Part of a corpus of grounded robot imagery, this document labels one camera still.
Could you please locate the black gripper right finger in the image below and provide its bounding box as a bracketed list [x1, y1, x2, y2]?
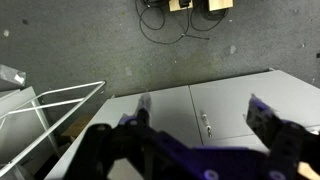
[244, 93, 320, 180]

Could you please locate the brown cardboard piece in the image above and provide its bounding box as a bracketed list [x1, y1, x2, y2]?
[61, 114, 93, 138]

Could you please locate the clear plastic bag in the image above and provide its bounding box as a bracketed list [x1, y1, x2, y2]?
[0, 64, 27, 88]

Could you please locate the black looped cable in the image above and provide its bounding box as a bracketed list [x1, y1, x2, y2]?
[134, 0, 211, 46]
[189, 0, 231, 33]

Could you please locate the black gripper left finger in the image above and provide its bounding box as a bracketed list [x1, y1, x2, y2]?
[64, 92, 198, 180]

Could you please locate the light grey side panel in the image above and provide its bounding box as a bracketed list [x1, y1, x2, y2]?
[0, 86, 62, 180]

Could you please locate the silver cabinet lock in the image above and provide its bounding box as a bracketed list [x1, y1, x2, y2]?
[201, 113, 214, 138]

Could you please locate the wooden block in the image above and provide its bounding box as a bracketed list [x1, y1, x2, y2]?
[168, 0, 194, 13]
[208, 0, 235, 12]

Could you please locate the grey metal cabinet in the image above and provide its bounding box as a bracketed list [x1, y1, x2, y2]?
[44, 68, 320, 180]

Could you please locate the white wire rack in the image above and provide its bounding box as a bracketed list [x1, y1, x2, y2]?
[0, 80, 107, 178]

